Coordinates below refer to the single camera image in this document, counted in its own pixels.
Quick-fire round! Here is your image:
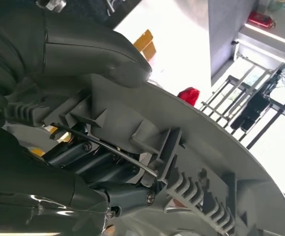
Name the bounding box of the yellow bench tape marking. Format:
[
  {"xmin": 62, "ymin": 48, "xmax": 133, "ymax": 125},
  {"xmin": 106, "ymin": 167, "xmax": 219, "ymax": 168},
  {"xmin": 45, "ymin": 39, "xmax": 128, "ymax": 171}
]
[{"xmin": 133, "ymin": 29, "xmax": 157, "ymax": 61}]

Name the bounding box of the red object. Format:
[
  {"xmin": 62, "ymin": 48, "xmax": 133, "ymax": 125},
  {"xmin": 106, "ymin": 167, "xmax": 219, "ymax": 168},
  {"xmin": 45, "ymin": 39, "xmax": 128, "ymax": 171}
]
[
  {"xmin": 246, "ymin": 11, "xmax": 276, "ymax": 30},
  {"xmin": 177, "ymin": 87, "xmax": 201, "ymax": 107}
]

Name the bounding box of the black device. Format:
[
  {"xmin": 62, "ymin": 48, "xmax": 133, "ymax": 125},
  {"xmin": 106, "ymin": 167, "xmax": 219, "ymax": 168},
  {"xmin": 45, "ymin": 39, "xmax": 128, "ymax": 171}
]
[{"xmin": 231, "ymin": 92, "xmax": 271, "ymax": 133}]

